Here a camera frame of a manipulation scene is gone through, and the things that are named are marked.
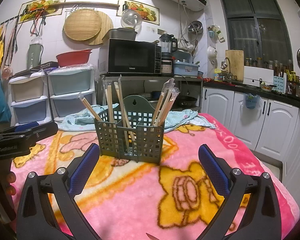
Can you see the steel shelf rack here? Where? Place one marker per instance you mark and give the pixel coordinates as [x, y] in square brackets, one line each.
[150, 78]

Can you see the clear glass dome lid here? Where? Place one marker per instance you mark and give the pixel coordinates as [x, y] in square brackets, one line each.
[130, 18]

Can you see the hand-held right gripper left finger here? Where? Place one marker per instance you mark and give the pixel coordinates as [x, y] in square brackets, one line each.
[82, 172]

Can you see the small fruit wall poster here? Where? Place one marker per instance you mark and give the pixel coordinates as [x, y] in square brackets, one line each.
[142, 11]

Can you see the red plastic basin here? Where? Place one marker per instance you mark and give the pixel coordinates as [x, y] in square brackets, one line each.
[73, 58]

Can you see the light blue knife block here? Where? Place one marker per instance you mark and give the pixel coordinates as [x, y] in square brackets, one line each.
[279, 83]

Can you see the green plastic utensil basket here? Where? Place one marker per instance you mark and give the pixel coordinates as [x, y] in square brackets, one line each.
[141, 103]

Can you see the white kitchen cabinets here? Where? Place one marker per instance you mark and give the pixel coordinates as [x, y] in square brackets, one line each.
[220, 110]

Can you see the group of condiment bottles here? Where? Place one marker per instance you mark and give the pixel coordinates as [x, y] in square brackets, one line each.
[298, 90]

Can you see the black kitchen countertop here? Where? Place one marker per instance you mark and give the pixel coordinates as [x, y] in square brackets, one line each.
[240, 87]

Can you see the hanging steel bowl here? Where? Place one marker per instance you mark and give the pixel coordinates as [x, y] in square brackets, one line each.
[195, 27]

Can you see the blue plastic bag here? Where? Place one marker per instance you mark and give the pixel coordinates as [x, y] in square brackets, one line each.
[252, 102]

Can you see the bowl of food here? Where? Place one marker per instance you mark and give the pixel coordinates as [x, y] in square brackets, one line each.
[266, 87]

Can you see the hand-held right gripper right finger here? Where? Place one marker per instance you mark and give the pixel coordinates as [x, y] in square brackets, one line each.
[215, 172]

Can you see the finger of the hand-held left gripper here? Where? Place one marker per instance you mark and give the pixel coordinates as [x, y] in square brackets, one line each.
[46, 130]
[27, 126]

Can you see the yellow plastic bottle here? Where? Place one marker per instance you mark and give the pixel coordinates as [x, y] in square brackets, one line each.
[218, 75]

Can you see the blue hanging cloth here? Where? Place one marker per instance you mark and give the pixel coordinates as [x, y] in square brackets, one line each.
[3, 105]

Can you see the wooden cutting board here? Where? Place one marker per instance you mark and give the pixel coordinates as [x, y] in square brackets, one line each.
[236, 65]

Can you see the pink printed blanket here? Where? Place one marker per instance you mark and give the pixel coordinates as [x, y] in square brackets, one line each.
[140, 200]

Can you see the round woven bamboo tray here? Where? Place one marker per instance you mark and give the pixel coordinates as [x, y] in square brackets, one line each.
[81, 25]

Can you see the black blender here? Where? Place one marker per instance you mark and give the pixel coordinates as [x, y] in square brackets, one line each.
[167, 45]

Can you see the dark framed window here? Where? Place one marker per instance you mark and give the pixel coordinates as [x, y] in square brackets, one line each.
[255, 27]

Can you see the round wooden board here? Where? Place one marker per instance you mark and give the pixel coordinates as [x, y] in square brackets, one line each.
[106, 27]

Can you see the black frying pan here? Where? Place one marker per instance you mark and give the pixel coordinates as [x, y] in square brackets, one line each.
[187, 101]

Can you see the person's left hand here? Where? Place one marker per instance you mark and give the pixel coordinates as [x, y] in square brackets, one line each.
[11, 177]

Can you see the row of spice jars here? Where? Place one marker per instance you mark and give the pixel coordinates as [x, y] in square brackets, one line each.
[267, 64]

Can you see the metal kitchen faucet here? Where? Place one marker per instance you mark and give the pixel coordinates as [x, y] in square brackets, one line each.
[226, 63]

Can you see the many wooden chopsticks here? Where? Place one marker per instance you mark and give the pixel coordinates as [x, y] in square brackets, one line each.
[110, 102]

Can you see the red patterned packet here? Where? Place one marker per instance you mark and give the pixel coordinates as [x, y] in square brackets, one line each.
[208, 80]

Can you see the grey lidded container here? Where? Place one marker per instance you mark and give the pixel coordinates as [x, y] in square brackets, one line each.
[120, 35]

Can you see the light blue printed cloth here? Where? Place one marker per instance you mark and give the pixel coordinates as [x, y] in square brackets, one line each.
[77, 118]

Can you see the white plastic drawer unit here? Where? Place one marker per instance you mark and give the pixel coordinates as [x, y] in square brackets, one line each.
[71, 92]

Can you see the blue enamel pot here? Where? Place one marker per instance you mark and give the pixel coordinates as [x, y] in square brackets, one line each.
[156, 94]

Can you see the black flat tray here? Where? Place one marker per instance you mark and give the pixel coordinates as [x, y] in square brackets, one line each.
[37, 68]

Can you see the black microwave oven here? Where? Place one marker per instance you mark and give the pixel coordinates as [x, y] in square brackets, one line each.
[131, 56]

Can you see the wide fruit wall poster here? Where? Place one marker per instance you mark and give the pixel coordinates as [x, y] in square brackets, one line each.
[41, 7]

